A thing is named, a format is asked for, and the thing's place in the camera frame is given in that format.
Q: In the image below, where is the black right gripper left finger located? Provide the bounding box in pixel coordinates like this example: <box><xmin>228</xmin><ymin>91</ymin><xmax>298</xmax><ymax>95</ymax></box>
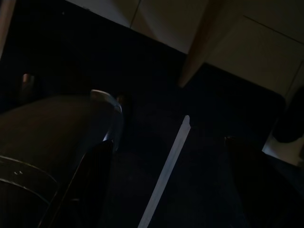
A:
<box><xmin>44</xmin><ymin>139</ymin><xmax>114</xmax><ymax>228</ymax></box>

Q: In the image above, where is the wooden table leg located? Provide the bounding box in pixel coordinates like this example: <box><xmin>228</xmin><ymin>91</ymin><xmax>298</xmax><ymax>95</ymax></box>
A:
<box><xmin>178</xmin><ymin>0</ymin><xmax>230</xmax><ymax>89</ymax></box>
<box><xmin>0</xmin><ymin>0</ymin><xmax>17</xmax><ymax>61</ymax></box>

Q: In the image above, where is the white tape strip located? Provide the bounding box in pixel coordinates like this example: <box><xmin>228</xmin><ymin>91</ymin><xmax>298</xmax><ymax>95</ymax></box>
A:
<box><xmin>137</xmin><ymin>114</ymin><xmax>192</xmax><ymax>228</ymax></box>

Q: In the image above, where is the dark rug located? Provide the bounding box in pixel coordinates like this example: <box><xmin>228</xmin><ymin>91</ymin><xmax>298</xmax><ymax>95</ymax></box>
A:
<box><xmin>0</xmin><ymin>0</ymin><xmax>287</xmax><ymax>228</ymax></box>

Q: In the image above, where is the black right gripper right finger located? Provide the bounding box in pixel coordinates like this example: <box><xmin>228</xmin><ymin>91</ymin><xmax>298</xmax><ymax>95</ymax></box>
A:
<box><xmin>224</xmin><ymin>136</ymin><xmax>304</xmax><ymax>228</ymax></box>

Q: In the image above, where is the small brown furniture foot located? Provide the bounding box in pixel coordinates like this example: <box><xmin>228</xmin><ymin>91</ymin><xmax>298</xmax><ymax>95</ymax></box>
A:
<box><xmin>20</xmin><ymin>73</ymin><xmax>36</xmax><ymax>100</ymax></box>

